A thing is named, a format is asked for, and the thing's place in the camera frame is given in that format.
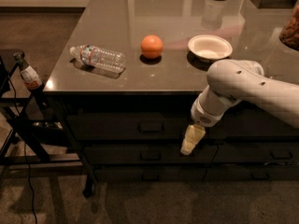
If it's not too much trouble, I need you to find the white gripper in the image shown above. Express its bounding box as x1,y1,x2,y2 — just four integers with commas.
180,99,222,155

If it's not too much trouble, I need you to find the dark top drawer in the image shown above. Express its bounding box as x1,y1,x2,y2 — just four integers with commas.
66,110,298,141

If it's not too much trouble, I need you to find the dark drawer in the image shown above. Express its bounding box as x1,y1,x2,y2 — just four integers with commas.
84,143,217,164
66,110,298,141
205,165,299,181
94,166,206,182
214,142,299,163

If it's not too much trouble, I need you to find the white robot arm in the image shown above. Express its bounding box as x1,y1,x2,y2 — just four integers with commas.
180,59,299,155

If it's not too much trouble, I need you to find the dark middle right drawer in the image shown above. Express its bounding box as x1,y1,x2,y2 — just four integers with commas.
214,142,299,163

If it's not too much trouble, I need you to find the dark bottom right drawer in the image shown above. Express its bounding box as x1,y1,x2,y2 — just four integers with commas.
205,165,299,181

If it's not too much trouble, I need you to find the dark bottom left drawer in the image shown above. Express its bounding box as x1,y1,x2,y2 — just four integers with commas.
94,166,206,182

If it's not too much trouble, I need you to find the dark middle left drawer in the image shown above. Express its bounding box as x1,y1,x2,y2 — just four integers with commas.
84,143,217,164

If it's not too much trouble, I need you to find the white paper bowl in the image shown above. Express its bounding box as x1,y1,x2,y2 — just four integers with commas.
188,35,233,62

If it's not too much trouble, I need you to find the dark cabinet with counter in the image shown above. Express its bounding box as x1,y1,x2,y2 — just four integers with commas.
45,0,299,184

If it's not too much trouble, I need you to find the orange fruit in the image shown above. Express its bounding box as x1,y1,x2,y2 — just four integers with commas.
141,35,164,59

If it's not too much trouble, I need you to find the clear plastic water bottle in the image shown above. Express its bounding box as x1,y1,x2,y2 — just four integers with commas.
69,45,126,74

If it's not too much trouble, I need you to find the jar of nuts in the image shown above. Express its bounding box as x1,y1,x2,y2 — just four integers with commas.
279,4,299,50

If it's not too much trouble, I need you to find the black side table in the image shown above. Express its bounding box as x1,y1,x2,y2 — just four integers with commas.
0,49,82,185

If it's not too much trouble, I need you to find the dark glass soda bottle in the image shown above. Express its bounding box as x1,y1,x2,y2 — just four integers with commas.
13,52,50,110

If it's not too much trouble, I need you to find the black power cable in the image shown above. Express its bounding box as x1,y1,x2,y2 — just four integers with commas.
7,75,39,224

